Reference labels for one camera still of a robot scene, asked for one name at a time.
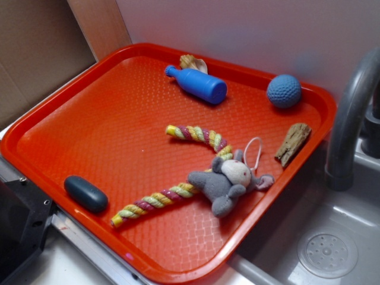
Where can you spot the brown wood chip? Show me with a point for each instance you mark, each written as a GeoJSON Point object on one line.
{"type": "Point", "coordinates": [294, 140]}

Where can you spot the grey plush mouse toy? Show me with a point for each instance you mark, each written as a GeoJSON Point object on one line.
{"type": "Point", "coordinates": [229, 180]}

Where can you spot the blue toy bottle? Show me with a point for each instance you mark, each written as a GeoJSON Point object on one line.
{"type": "Point", "coordinates": [203, 86]}

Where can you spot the beige seashell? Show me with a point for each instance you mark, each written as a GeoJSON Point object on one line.
{"type": "Point", "coordinates": [191, 62]}

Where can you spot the multicolour twisted rope toy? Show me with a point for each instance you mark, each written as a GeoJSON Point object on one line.
{"type": "Point", "coordinates": [182, 191]}

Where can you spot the orange plastic tray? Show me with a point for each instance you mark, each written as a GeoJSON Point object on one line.
{"type": "Point", "coordinates": [109, 127]}

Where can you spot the brown cardboard panel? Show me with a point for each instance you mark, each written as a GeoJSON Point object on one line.
{"type": "Point", "coordinates": [42, 48]}

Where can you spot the dark teal oval case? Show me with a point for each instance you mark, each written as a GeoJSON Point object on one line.
{"type": "Point", "coordinates": [86, 194]}

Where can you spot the grey toy sink basin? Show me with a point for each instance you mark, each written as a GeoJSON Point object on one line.
{"type": "Point", "coordinates": [314, 235]}

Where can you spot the blue dimpled ball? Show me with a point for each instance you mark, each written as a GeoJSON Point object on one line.
{"type": "Point", "coordinates": [284, 91]}

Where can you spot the grey toy faucet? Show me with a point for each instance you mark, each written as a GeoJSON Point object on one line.
{"type": "Point", "coordinates": [358, 112]}

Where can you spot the black metal bracket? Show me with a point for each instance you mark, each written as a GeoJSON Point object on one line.
{"type": "Point", "coordinates": [25, 217]}

